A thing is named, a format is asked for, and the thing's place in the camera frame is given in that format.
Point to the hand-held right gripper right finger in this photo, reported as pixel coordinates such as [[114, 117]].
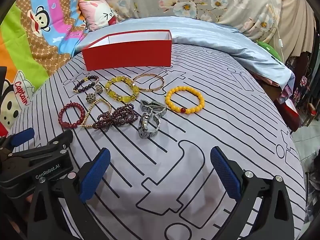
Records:
[[226, 172]]

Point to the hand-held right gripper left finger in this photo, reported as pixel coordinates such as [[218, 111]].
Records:
[[95, 175]]

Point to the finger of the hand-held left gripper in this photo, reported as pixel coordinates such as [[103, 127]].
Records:
[[50, 147], [22, 136]]

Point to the dark flower earring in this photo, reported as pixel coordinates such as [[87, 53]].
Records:
[[91, 98], [98, 89]]

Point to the red cardboard box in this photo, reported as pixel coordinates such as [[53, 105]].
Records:
[[125, 55]]

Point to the silver metal wristwatch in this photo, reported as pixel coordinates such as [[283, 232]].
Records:
[[146, 131], [152, 106]]

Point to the red container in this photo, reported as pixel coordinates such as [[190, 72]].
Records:
[[290, 115]]

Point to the colourful cartoon monkey blanket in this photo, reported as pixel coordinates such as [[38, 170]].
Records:
[[37, 42]]

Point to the rose gold bangle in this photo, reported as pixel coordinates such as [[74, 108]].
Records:
[[134, 80]]

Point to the light blue quilt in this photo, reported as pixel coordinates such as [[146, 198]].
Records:
[[212, 35]]

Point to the pink cartoon rabbit pillow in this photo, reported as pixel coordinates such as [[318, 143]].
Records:
[[100, 15]]

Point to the beige curtain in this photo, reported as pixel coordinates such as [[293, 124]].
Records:
[[295, 30]]

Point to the grey floral quilt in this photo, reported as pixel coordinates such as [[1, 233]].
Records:
[[200, 0]]

